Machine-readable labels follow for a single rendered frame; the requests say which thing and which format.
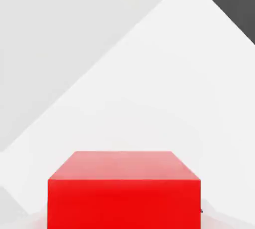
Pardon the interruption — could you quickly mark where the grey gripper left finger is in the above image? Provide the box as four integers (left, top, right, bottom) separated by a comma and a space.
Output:
11, 211, 48, 229

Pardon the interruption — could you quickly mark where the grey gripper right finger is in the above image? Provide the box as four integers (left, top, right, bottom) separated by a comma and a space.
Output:
200, 198, 255, 229

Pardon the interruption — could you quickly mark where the small red cube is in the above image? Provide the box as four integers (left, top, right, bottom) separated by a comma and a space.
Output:
47, 150, 201, 229

